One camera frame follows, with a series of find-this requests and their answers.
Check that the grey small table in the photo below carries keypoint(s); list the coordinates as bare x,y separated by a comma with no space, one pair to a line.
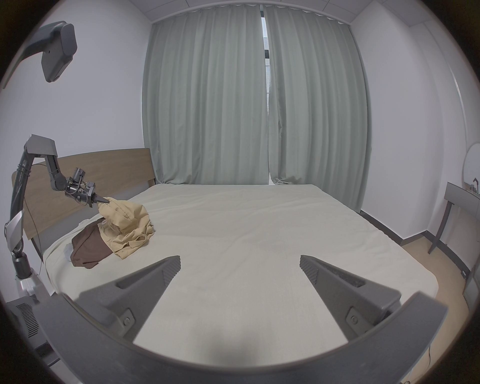
461,195

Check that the pale green curtain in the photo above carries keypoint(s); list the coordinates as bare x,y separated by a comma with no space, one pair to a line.
206,93
318,105

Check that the bed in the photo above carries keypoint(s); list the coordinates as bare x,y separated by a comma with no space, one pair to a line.
243,232

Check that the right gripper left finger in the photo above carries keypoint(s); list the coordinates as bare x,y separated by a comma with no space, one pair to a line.
138,292

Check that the tan shorts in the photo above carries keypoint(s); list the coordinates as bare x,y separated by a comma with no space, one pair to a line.
127,225

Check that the window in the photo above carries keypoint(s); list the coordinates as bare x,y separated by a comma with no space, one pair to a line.
265,75

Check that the white garment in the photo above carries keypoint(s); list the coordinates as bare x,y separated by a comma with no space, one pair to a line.
68,252

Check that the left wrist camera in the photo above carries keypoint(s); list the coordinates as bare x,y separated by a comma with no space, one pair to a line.
90,185

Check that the brown garment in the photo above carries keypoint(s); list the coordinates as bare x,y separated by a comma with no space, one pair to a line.
90,247

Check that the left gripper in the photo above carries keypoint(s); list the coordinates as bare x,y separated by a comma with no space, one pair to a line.
80,195

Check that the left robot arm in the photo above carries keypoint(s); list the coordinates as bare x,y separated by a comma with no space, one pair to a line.
41,144

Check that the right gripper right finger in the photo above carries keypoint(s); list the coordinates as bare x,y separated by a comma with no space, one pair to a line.
337,296

